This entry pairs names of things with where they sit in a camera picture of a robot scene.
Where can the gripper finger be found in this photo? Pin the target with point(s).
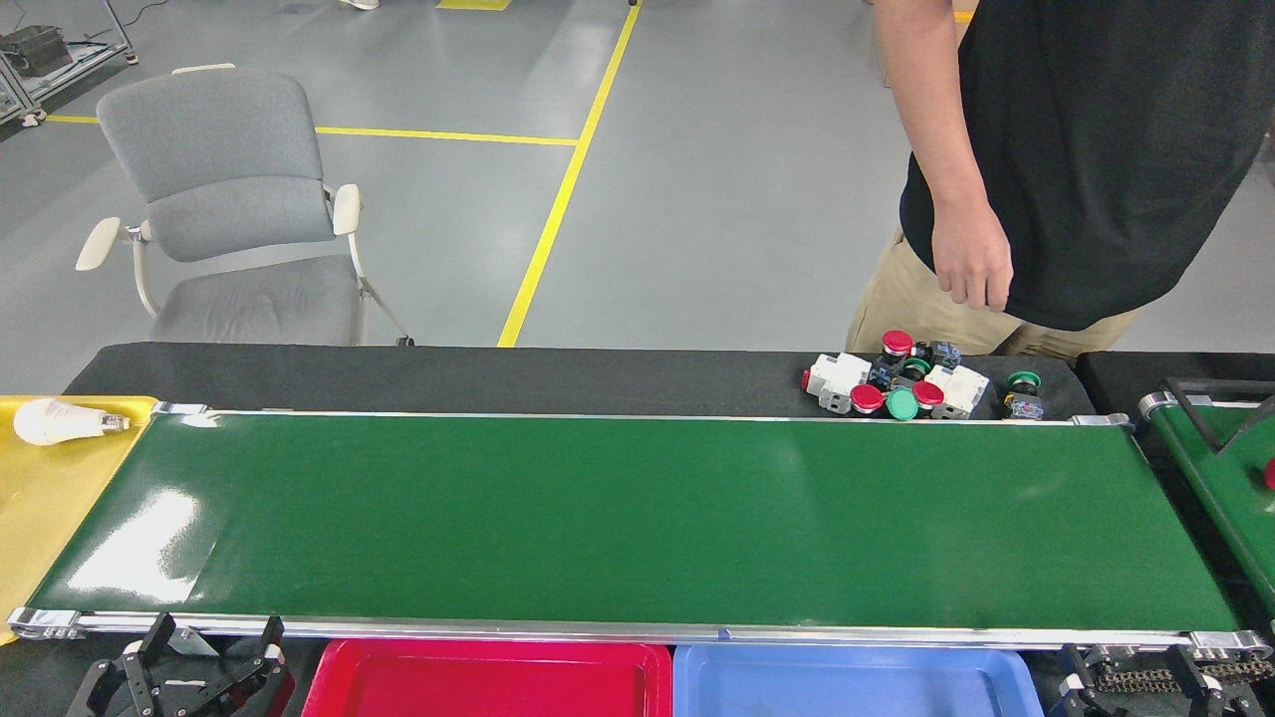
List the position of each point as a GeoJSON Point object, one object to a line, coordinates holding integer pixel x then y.
{"type": "Point", "coordinates": [1195, 687]}
{"type": "Point", "coordinates": [1086, 702]}
{"type": "Point", "coordinates": [137, 669]}
{"type": "Point", "coordinates": [269, 672]}

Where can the person's right forearm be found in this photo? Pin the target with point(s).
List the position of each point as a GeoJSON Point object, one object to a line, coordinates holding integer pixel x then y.
{"type": "Point", "coordinates": [946, 159]}

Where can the yellow plastic tray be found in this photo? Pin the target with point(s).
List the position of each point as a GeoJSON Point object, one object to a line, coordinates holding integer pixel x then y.
{"type": "Point", "coordinates": [50, 508]}

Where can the green conveyor belt, short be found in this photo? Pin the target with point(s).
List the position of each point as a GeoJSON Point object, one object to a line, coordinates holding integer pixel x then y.
{"type": "Point", "coordinates": [1225, 488]}

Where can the red plastic tray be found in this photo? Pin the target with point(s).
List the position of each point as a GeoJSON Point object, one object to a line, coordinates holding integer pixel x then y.
{"type": "Point", "coordinates": [478, 687]}

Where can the blue plastic tray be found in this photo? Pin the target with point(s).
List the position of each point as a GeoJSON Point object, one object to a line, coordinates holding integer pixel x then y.
{"type": "Point", "coordinates": [847, 692]}

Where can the green conveyor belt, long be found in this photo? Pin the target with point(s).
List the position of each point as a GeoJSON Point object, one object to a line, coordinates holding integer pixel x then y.
{"type": "Point", "coordinates": [598, 518]}

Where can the person's right hand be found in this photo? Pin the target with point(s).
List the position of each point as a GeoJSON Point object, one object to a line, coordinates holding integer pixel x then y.
{"type": "Point", "coordinates": [971, 254]}

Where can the white light bulb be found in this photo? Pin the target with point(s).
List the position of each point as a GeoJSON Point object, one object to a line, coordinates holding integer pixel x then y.
{"type": "Point", "coordinates": [55, 421]}

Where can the grey office chair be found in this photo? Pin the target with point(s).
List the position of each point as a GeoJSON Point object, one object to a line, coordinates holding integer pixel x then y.
{"type": "Point", "coordinates": [219, 149]}

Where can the person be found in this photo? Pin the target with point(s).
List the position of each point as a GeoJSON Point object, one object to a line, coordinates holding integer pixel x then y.
{"type": "Point", "coordinates": [1096, 149]}

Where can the black equipment box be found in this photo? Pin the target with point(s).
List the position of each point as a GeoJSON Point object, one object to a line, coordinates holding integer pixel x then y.
{"type": "Point", "coordinates": [35, 50]}

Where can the distant person's feet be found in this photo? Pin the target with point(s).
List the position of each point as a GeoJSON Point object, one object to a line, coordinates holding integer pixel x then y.
{"type": "Point", "coordinates": [361, 4]}

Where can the black conveyor guide frame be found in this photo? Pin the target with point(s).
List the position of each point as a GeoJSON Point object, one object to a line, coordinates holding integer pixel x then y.
{"type": "Point", "coordinates": [1225, 383]}

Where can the metal frame rack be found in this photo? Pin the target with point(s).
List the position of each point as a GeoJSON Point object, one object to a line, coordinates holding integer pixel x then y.
{"type": "Point", "coordinates": [85, 62]}

